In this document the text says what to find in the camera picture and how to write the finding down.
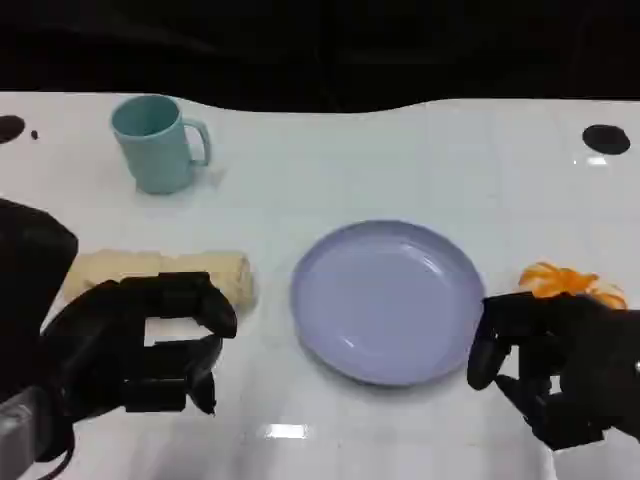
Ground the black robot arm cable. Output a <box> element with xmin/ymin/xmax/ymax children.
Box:
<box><xmin>29</xmin><ymin>430</ymin><xmax>77</xmax><ymax>479</ymax></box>

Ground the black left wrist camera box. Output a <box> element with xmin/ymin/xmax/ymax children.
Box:
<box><xmin>0</xmin><ymin>198</ymin><xmax>80</xmax><ymax>351</ymax></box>

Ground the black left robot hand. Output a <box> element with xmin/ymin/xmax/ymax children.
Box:
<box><xmin>38</xmin><ymin>271</ymin><xmax>239</xmax><ymax>417</ymax></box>

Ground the pale green mug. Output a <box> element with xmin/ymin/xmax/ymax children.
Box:
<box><xmin>110</xmin><ymin>94</ymin><xmax>213</xmax><ymax>196</ymax></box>

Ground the lilac plate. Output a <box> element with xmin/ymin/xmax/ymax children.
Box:
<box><xmin>290</xmin><ymin>219</ymin><xmax>487</xmax><ymax>388</ymax></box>

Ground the beige towel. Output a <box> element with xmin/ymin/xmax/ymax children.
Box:
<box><xmin>63</xmin><ymin>249</ymin><xmax>259</xmax><ymax>317</ymax></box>

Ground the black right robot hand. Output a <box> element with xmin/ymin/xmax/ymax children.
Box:
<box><xmin>466</xmin><ymin>291</ymin><xmax>640</xmax><ymax>452</ymax></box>

